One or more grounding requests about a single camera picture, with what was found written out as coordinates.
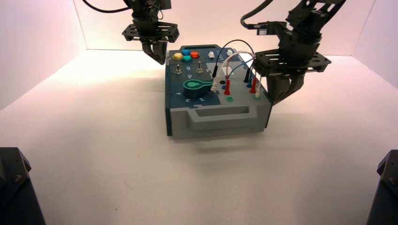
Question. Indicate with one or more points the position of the grey and teal control box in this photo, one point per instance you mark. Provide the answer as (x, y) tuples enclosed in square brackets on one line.
[(217, 124)]

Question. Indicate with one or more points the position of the teal round push button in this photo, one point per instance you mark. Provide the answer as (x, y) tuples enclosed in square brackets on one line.
[(187, 58)]

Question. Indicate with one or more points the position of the yellow round push button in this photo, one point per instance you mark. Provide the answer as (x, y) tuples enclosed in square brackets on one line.
[(178, 56)]

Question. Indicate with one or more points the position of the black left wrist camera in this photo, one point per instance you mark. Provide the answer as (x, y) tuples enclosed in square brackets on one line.
[(165, 3)]

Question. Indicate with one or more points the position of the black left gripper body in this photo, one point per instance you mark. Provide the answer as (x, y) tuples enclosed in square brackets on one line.
[(149, 32)]

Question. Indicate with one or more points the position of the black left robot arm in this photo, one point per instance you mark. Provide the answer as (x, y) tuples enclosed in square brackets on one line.
[(141, 6)]

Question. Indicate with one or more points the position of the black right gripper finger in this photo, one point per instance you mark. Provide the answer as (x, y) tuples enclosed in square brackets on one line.
[(296, 85), (278, 87)]

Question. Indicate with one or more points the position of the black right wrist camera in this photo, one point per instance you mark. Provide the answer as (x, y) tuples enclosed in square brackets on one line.
[(272, 28)]

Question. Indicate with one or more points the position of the blue round push button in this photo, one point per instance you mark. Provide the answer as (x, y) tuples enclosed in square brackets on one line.
[(186, 52)]

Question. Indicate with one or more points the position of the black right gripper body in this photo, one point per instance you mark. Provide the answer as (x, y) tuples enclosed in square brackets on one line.
[(295, 59)]

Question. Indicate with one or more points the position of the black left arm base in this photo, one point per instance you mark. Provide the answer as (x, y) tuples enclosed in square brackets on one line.
[(15, 192)]

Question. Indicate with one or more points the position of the orange round push button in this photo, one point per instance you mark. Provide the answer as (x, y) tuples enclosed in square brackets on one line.
[(194, 55)]

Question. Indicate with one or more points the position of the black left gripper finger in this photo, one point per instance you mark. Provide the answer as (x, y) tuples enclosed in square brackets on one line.
[(163, 51), (151, 49)]

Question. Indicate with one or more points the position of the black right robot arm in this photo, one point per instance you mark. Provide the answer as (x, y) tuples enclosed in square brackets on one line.
[(314, 14)]

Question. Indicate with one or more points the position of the metal toggle switch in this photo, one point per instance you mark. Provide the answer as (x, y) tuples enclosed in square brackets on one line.
[(199, 70), (178, 70)]

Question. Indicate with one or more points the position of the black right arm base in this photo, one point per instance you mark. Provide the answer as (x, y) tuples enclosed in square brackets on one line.
[(385, 198)]

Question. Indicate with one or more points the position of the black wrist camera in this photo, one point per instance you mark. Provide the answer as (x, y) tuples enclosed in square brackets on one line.
[(165, 3), (272, 28)]

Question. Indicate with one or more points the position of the white square key switch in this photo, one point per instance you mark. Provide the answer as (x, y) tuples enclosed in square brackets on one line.
[(229, 52), (211, 54)]

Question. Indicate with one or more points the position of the green rotary selector knob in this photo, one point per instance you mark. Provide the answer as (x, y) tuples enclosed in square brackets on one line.
[(196, 88)]

